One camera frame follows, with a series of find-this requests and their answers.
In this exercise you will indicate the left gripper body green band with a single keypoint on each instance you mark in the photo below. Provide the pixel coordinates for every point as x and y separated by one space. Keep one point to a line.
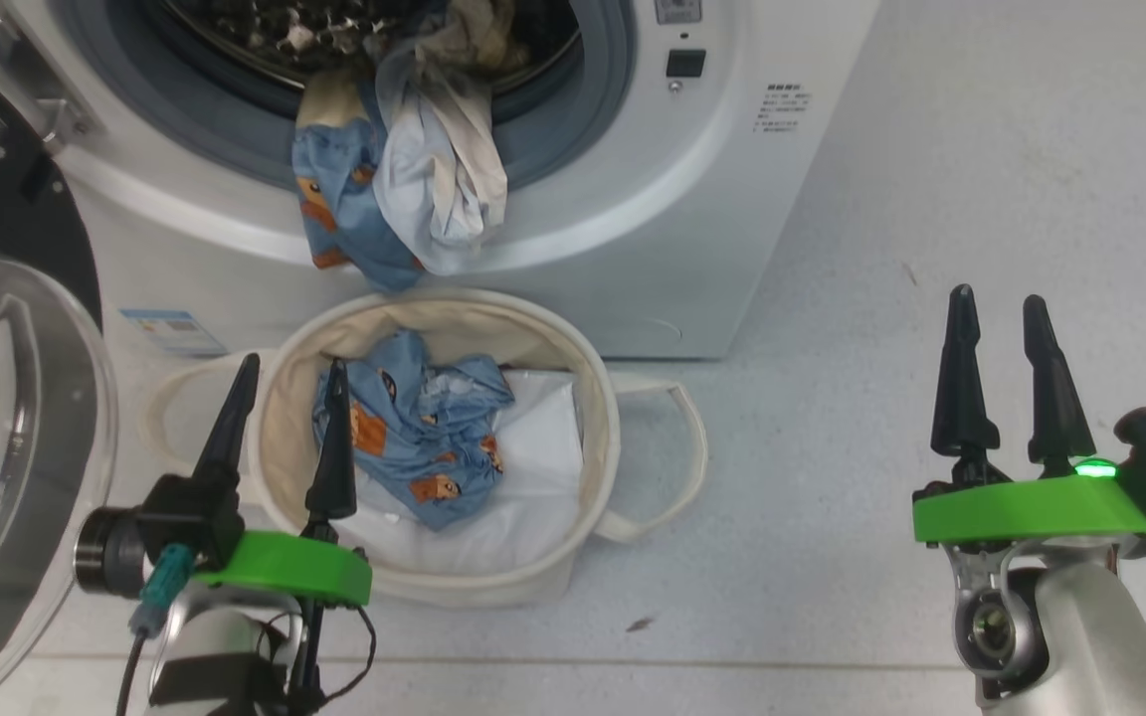
285 567

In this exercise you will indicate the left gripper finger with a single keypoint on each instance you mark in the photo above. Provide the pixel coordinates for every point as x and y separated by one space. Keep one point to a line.
332 467
230 428

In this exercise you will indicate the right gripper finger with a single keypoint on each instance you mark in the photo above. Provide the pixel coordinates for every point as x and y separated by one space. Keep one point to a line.
1055 408
963 398

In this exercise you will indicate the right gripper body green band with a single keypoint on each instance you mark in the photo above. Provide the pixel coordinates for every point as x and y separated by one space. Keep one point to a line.
1011 512

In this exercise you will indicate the blue bear print garment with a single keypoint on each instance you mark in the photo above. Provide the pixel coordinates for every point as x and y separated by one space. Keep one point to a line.
414 438
344 199

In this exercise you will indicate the cream garment with black print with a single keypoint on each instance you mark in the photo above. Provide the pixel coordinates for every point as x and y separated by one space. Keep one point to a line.
434 179

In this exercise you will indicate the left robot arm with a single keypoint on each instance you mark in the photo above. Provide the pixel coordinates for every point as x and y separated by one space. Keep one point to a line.
215 636

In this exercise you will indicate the white canvas laundry basket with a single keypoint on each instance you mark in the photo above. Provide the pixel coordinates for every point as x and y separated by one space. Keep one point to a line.
474 587

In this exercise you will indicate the white sheet in basket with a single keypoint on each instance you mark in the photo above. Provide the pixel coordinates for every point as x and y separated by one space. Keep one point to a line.
533 477

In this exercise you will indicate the grey rubber door seal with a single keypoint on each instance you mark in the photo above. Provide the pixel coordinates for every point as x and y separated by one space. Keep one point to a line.
225 134

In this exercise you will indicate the white front-load washing machine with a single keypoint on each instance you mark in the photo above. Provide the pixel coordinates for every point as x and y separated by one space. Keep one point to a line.
633 199

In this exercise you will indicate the blue energy label sticker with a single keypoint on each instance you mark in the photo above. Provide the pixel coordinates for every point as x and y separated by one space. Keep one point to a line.
170 330

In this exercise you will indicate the small printed text label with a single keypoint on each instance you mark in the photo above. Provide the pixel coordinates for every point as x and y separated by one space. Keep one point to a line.
782 107

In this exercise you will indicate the steel washer drum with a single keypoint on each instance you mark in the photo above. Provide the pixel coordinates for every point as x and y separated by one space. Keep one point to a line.
265 30

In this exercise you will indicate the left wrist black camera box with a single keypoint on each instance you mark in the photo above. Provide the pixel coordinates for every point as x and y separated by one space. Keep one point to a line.
190 517

